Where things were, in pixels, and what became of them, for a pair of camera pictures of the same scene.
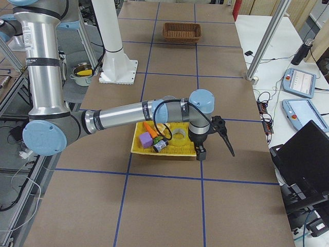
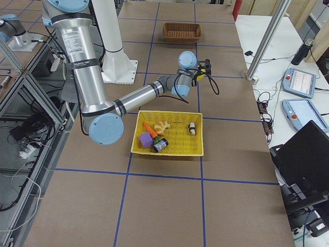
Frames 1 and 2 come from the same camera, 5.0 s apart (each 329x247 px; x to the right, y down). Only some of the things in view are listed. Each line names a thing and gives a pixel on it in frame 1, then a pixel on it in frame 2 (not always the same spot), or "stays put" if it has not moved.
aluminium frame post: [277, 19] stays put
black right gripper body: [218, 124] -> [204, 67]
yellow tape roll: [179, 135] -> [200, 77]
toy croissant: [161, 127] stays put
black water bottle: [303, 52] stays put
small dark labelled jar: [161, 145] stays put
